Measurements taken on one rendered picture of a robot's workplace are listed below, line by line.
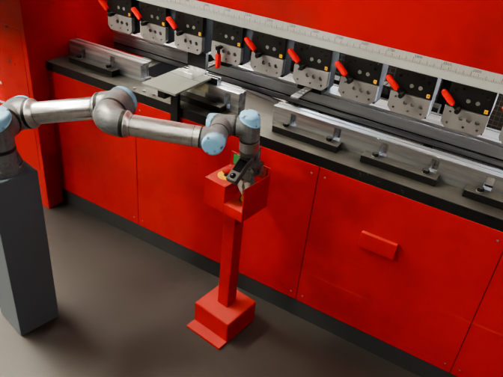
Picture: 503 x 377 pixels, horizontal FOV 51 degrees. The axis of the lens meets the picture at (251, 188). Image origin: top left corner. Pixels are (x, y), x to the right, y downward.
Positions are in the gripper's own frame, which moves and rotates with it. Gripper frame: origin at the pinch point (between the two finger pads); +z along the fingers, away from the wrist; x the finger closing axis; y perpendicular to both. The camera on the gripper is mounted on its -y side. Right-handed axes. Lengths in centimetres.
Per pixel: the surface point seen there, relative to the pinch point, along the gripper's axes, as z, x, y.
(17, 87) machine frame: 0, 149, -6
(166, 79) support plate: -25, 58, 16
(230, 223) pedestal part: 14.7, 4.4, -2.8
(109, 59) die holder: -18, 108, 24
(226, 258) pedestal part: 33.6, 4.9, -4.3
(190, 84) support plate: -25, 48, 20
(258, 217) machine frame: 28.0, 7.8, 21.2
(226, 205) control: 2.5, 3.1, -6.7
